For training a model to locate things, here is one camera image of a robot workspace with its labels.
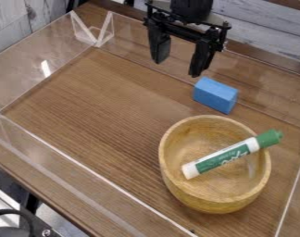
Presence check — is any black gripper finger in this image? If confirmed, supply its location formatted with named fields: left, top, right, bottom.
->
left=149, top=27, right=172, bottom=64
left=189, top=40, right=216, bottom=78

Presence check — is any light wooden bowl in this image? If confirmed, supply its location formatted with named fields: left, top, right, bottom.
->
left=159, top=115, right=272, bottom=214

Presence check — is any black cable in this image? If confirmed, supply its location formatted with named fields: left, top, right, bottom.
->
left=0, top=208, right=37, bottom=237

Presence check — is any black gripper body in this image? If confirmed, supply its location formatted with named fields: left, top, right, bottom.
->
left=144, top=0, right=232, bottom=52

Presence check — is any clear acrylic tray wall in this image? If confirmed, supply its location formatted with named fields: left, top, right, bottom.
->
left=0, top=6, right=300, bottom=237

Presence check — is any blue foam block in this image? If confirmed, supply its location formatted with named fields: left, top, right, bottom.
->
left=193, top=77, right=240, bottom=114

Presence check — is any black metal bracket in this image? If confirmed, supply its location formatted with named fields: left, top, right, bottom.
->
left=21, top=208, right=62, bottom=237

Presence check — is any green and white marker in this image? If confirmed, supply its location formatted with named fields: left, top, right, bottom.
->
left=181, top=129, right=284, bottom=180

